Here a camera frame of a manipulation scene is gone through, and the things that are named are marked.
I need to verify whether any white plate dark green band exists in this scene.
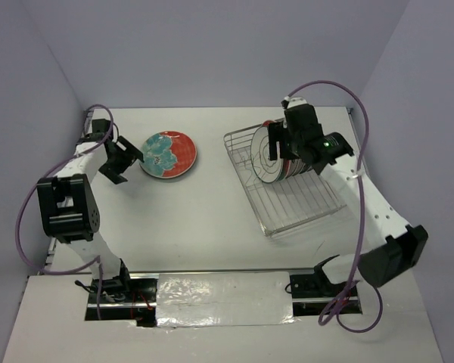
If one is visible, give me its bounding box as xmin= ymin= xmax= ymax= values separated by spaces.
xmin=300 ymin=162 xmax=311 ymax=173

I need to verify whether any plain pale green plate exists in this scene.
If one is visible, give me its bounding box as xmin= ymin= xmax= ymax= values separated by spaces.
xmin=140 ymin=149 xmax=197 ymax=179

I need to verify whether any white plate green rim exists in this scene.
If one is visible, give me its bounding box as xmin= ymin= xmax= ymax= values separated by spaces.
xmin=263 ymin=120 xmax=291 ymax=182

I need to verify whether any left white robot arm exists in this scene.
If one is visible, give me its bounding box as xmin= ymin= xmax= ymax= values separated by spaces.
xmin=36 ymin=119 xmax=143 ymax=303

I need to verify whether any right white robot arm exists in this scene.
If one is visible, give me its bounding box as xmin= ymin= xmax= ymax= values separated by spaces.
xmin=268 ymin=98 xmax=428 ymax=287

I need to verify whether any silver foil tape patch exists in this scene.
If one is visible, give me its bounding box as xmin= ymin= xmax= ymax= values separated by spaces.
xmin=155 ymin=271 xmax=294 ymax=327

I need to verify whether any steel wire dish rack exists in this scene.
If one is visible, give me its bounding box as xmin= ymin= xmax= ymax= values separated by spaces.
xmin=223 ymin=123 xmax=345 ymax=236

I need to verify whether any metal base rail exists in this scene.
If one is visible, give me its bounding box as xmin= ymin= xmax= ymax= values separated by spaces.
xmin=85 ymin=269 xmax=344 ymax=328

